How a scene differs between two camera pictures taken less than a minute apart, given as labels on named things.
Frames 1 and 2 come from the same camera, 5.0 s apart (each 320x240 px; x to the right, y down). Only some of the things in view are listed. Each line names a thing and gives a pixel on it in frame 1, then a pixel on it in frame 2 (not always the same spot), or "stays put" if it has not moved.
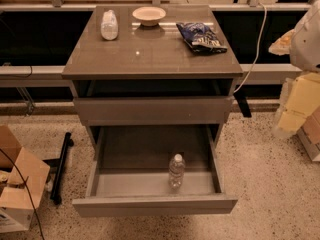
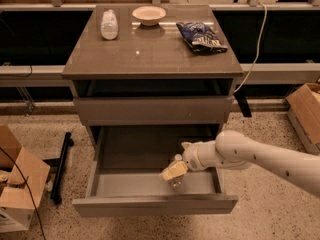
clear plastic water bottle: (177, 172) stays put
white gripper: (307, 44) → (193, 158)
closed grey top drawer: (153, 109) stays put
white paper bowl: (149, 15) stays put
